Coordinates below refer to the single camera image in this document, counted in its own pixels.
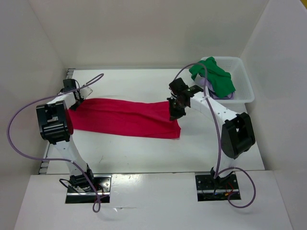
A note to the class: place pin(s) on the white plastic basket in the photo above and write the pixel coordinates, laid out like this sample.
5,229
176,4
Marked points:
244,92

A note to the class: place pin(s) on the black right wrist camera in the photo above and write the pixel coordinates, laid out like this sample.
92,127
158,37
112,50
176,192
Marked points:
178,87

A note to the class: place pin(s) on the green t shirt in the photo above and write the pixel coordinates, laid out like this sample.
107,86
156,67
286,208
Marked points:
220,79

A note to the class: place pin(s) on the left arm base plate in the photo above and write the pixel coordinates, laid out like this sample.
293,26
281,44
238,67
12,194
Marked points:
77,195

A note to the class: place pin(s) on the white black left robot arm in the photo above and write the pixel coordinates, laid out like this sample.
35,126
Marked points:
83,176

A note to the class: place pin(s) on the aluminium table edge rail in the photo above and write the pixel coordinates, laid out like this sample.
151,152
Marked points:
54,122

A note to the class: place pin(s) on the red t shirt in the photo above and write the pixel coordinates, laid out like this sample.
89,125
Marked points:
125,118

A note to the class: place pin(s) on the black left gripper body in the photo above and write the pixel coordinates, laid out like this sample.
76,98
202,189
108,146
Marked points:
76,105

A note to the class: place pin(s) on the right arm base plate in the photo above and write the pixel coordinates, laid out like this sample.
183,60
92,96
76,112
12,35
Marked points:
209,189

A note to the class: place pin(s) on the lavender t shirt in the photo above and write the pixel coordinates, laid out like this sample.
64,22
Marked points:
200,81

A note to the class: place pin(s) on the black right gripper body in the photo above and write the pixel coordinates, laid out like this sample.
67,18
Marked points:
176,110

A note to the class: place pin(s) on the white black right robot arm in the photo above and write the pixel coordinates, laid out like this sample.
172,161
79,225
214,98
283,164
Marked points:
235,133

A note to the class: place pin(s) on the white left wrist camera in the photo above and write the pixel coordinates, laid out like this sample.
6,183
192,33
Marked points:
85,92

